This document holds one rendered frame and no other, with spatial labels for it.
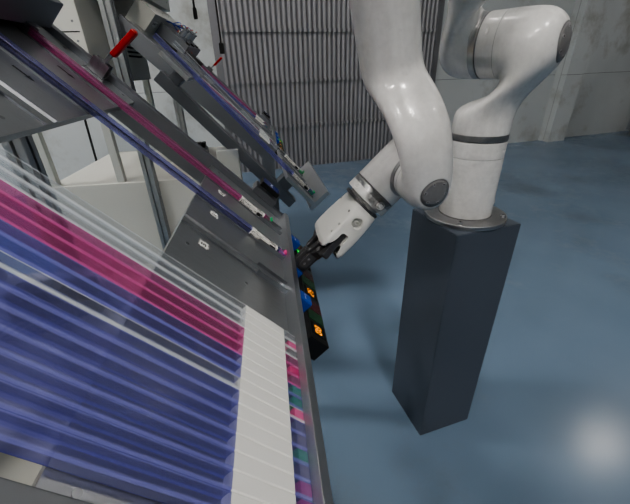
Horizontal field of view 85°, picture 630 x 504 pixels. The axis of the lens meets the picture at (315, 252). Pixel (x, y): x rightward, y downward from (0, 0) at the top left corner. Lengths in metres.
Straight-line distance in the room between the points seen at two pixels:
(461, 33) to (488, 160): 0.25
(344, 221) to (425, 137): 0.19
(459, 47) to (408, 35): 0.31
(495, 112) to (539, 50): 0.12
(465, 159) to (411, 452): 0.86
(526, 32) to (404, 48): 0.32
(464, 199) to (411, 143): 0.38
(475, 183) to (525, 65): 0.23
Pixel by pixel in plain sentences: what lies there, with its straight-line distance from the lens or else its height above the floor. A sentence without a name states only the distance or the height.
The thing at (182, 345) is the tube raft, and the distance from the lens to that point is 0.33.
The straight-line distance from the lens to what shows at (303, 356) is 0.43.
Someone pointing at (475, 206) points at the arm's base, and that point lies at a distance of 0.88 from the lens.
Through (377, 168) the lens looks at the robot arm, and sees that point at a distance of 0.60.
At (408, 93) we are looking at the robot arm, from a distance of 0.53.
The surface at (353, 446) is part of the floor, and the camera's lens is 1.23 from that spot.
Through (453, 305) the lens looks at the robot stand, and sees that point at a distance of 0.94.
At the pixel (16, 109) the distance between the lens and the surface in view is 0.53.
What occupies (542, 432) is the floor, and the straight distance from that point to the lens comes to 1.43.
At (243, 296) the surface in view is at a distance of 0.46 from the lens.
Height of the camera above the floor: 1.04
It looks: 28 degrees down
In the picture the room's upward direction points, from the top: 2 degrees counter-clockwise
